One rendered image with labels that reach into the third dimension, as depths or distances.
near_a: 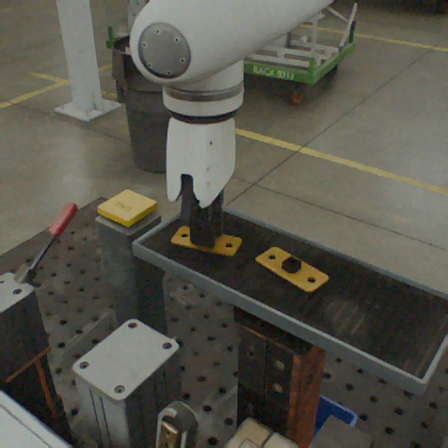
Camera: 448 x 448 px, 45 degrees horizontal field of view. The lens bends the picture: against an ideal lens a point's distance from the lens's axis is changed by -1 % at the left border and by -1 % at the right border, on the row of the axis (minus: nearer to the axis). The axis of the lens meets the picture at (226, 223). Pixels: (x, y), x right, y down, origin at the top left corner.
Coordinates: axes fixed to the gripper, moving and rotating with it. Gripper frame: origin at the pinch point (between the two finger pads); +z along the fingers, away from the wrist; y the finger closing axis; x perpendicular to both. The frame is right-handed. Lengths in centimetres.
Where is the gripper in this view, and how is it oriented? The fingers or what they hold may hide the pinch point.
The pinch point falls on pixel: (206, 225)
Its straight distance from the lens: 66.4
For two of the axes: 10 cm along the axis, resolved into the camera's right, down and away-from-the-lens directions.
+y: -3.5, 5.3, -7.8
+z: 0.0, 8.3, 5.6
